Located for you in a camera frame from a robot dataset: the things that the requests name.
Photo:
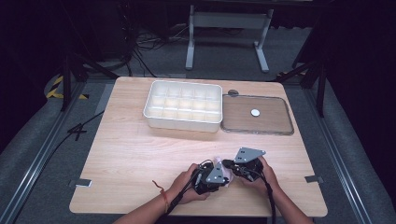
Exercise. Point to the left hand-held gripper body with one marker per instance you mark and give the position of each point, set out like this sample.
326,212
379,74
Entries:
211,179

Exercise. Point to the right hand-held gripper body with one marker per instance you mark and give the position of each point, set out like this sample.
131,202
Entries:
249,161

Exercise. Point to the person's right hand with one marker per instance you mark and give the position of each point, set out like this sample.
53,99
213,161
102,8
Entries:
266,180

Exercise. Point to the person's left hand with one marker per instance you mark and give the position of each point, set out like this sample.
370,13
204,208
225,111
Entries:
183,186

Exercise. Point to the clear plastic lid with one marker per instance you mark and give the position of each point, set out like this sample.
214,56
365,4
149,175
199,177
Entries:
255,115

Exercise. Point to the grey tape piece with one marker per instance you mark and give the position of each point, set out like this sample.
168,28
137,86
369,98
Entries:
313,179
81,182

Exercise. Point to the round grey table grommet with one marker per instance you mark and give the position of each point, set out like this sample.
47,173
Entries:
233,92

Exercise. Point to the white divided storage box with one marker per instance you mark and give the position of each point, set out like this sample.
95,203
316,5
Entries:
183,105

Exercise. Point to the black tripod stand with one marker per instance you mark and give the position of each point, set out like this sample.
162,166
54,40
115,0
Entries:
314,71
74,65

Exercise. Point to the yellow black floor tape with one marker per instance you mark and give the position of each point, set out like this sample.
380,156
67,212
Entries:
57,88

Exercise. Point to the white metal stand frame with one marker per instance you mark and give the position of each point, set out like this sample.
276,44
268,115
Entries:
227,21

